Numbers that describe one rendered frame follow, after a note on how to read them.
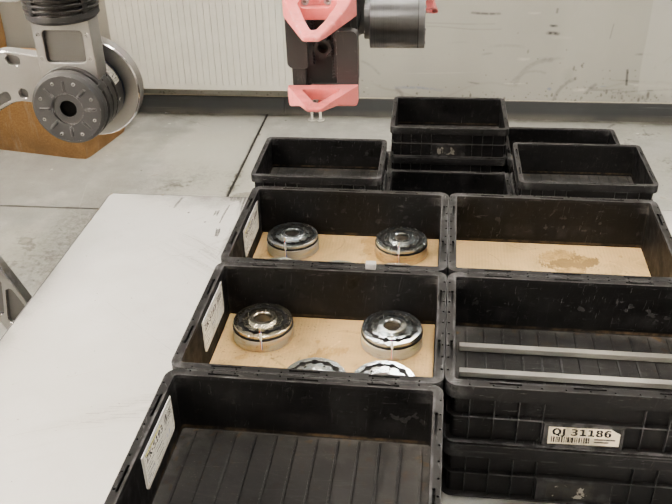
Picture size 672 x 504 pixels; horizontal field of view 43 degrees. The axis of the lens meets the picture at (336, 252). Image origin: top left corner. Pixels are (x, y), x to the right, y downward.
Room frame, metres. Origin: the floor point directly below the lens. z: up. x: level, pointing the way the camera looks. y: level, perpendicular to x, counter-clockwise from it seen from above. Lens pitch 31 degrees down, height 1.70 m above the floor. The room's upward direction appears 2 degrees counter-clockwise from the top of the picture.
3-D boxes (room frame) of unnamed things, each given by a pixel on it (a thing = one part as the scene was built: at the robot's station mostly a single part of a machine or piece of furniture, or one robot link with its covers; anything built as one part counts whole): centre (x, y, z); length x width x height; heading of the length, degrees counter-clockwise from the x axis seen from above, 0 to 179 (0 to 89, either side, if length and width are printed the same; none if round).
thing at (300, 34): (0.76, 0.01, 1.47); 0.09 x 0.07 x 0.07; 174
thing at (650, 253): (1.34, -0.41, 0.87); 0.40 x 0.30 x 0.11; 82
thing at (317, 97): (0.76, 0.01, 1.44); 0.09 x 0.07 x 0.07; 174
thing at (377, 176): (2.45, 0.04, 0.37); 0.40 x 0.30 x 0.45; 83
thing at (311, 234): (1.48, 0.09, 0.86); 0.10 x 0.10 x 0.01
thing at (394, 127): (2.80, -0.41, 0.37); 0.40 x 0.30 x 0.45; 83
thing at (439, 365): (1.10, 0.03, 0.92); 0.40 x 0.30 x 0.02; 82
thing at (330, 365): (1.03, 0.04, 0.86); 0.10 x 0.10 x 0.01
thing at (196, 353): (1.10, 0.03, 0.87); 0.40 x 0.30 x 0.11; 82
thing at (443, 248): (1.40, -0.01, 0.92); 0.40 x 0.30 x 0.02; 82
